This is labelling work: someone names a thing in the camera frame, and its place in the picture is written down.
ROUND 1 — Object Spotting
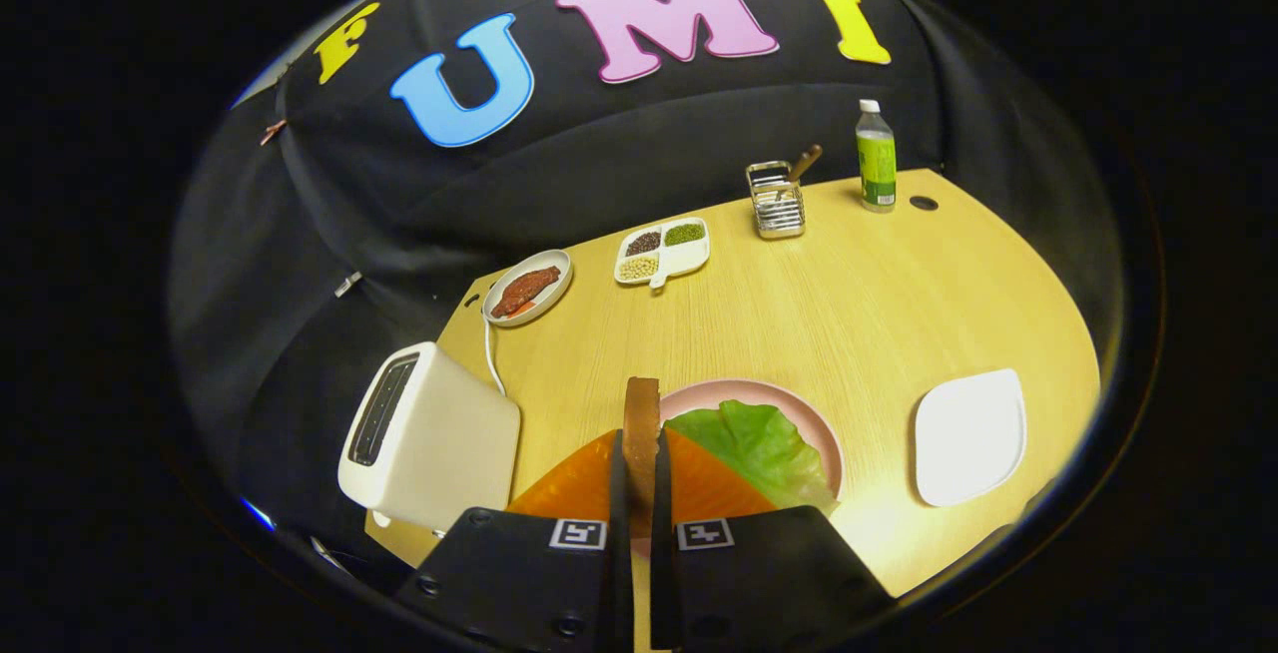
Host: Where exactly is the green label plastic bottle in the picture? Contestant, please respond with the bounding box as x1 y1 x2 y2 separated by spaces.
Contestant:
855 99 898 214

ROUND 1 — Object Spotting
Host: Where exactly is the white toaster cable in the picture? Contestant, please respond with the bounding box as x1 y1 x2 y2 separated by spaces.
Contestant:
483 319 508 397

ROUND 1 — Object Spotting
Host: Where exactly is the grey oval plate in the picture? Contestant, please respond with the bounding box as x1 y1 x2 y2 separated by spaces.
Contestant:
481 249 574 327

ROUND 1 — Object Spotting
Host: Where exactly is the white divided dish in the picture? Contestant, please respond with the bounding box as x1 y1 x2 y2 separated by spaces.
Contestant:
613 217 712 291

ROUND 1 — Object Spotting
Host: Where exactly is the toasted bread slice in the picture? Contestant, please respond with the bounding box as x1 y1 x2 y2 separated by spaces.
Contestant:
623 376 662 539

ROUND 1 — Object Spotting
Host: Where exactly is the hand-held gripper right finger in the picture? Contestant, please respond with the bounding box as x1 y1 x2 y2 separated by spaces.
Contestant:
649 426 897 652

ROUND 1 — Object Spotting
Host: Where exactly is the white toaster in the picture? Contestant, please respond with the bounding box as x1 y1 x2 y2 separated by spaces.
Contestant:
337 340 522 534

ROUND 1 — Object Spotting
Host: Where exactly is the metal wire utensil holder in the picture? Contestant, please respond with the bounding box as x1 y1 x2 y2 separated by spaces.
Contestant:
745 160 807 240

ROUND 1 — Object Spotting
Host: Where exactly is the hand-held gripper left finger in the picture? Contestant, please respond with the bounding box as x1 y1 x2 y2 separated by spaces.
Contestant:
392 428 636 653

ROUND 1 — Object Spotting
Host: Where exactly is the small white plate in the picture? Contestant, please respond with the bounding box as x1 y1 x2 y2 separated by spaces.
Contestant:
914 367 1028 508

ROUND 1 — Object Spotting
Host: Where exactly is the black backdrop cloth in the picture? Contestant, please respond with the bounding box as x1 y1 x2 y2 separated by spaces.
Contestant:
165 0 1124 554

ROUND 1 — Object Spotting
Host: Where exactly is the pink round plate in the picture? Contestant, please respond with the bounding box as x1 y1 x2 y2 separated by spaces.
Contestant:
657 378 846 504

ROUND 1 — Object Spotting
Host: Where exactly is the red-brown meat slice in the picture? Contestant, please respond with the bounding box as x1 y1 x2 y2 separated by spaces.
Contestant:
490 266 563 319

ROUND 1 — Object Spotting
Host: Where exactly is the green lettuce leaf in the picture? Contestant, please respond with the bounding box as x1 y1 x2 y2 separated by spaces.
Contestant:
665 399 840 517

